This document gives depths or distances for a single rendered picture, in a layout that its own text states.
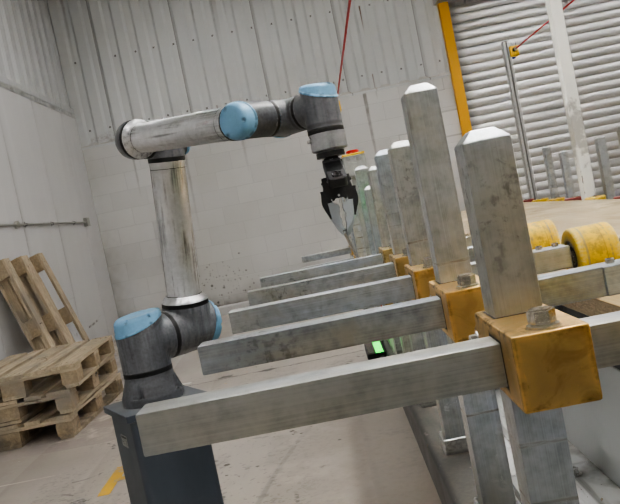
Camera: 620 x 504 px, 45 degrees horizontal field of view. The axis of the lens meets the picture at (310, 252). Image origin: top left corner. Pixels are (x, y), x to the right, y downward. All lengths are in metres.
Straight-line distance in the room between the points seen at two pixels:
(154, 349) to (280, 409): 1.81
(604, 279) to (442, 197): 0.18
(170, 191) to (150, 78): 7.53
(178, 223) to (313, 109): 0.72
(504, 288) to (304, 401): 0.16
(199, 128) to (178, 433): 1.48
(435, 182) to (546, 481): 0.34
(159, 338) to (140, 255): 7.43
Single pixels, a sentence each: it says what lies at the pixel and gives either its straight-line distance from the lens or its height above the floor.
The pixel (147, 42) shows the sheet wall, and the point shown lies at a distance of 9.94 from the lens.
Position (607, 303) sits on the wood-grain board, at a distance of 0.94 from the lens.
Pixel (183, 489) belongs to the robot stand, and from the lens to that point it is 2.36.
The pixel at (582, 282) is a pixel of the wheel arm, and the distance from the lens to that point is 0.79.
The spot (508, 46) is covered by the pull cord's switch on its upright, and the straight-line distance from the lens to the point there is 4.57.
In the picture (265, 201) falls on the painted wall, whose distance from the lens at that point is 9.52.
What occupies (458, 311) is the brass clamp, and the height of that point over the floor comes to 0.95.
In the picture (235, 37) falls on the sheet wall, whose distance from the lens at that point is 9.83.
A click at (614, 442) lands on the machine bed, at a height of 0.69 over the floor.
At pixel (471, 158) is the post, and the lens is 0.55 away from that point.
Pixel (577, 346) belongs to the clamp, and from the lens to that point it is 0.50.
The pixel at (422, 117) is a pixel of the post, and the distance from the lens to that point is 0.80.
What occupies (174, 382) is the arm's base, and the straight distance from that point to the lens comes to 2.36.
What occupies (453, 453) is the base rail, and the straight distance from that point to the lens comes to 1.10.
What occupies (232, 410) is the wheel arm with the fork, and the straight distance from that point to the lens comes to 0.52.
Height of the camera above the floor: 1.07
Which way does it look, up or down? 3 degrees down
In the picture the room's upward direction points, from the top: 11 degrees counter-clockwise
